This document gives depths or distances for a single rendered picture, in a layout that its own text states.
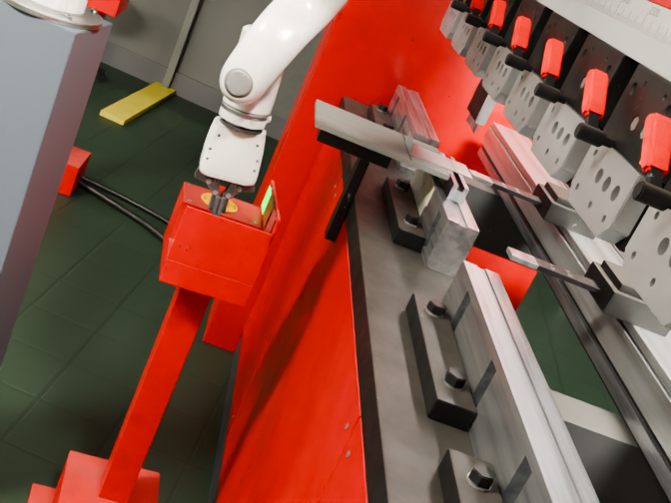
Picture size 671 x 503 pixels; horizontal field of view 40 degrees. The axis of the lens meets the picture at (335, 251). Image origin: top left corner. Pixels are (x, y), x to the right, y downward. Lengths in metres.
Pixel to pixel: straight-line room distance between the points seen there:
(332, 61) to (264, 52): 1.16
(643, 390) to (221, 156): 0.77
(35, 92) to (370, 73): 1.19
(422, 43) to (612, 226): 1.70
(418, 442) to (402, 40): 1.68
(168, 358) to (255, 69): 0.63
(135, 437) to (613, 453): 0.97
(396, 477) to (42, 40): 0.98
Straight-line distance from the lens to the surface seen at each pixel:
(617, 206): 0.96
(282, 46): 1.46
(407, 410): 1.13
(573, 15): 1.36
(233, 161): 1.60
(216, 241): 1.62
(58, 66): 1.64
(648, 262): 0.87
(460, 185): 1.71
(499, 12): 1.64
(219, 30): 5.24
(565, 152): 1.15
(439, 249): 1.58
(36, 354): 2.60
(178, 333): 1.79
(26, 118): 1.68
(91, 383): 2.55
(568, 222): 1.81
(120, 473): 1.97
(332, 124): 1.70
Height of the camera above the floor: 1.39
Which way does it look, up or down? 20 degrees down
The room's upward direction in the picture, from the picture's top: 24 degrees clockwise
